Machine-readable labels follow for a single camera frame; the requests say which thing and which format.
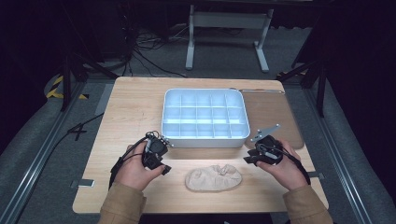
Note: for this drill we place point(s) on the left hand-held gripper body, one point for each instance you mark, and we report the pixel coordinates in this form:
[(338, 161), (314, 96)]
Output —
[(155, 149)]

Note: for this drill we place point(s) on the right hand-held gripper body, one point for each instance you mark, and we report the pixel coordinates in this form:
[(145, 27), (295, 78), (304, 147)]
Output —
[(269, 149)]

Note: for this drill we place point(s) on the beige sock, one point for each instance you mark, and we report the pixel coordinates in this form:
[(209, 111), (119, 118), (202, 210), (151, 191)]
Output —
[(208, 180)]

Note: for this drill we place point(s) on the white divided organizer box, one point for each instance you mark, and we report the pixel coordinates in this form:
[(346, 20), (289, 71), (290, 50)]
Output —
[(205, 118)]

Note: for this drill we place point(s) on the person's right hand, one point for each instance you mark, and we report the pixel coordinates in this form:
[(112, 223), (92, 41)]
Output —
[(288, 172)]

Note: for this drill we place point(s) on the person's left hand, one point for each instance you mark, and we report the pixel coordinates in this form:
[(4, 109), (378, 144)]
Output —
[(132, 171)]

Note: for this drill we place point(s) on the gray table edge clip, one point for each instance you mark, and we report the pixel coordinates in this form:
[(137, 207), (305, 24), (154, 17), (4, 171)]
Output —
[(83, 183), (317, 175)]

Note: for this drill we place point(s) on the silver metal rod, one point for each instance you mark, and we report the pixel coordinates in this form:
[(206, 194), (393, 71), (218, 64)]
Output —
[(261, 91)]

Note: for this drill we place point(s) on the black tripod stand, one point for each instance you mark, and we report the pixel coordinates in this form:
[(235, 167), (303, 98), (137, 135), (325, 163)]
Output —
[(66, 81), (320, 87)]

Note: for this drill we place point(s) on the yellow black floor tape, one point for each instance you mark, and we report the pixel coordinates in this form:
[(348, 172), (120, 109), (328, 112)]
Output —
[(53, 91)]

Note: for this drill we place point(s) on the aluminium floor rail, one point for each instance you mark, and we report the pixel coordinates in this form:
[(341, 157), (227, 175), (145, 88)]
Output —
[(336, 155), (37, 158)]

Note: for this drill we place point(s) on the white metal table frame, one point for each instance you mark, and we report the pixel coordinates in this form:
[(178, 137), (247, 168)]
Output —
[(229, 19)]

